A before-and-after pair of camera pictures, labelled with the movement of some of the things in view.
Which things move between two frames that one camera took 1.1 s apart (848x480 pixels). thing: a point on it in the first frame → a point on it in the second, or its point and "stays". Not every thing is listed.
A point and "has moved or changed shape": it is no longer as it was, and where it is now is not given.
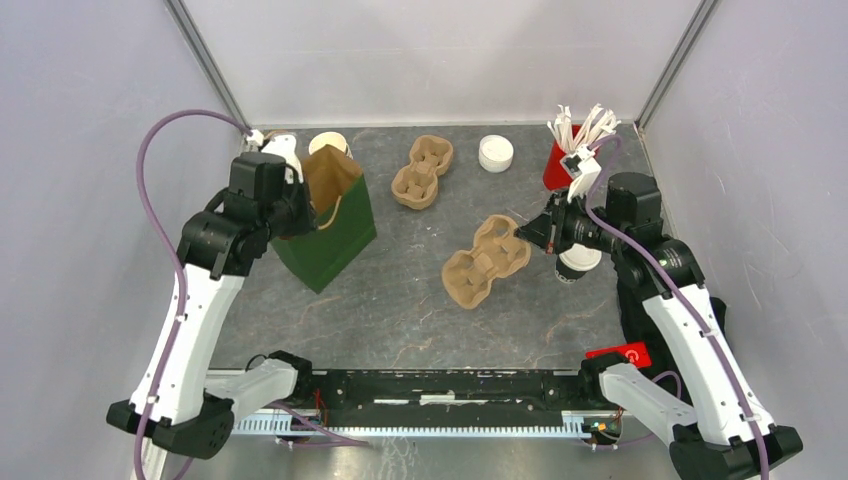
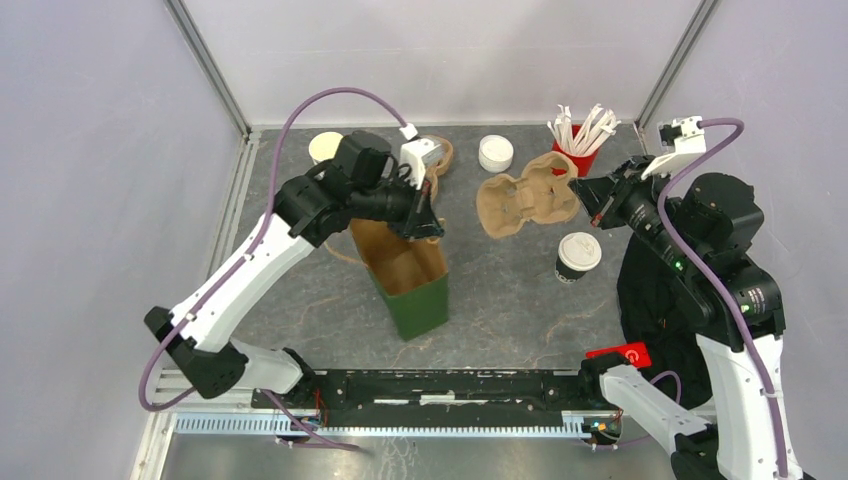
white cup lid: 580,258 stays
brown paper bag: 344,223 has moved or changed shape
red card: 635,352 stays
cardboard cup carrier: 498,251 → 542,194
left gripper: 307,221 → 421,221
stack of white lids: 495,153 stays
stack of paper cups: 330,138 stays
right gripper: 549,231 → 601,194
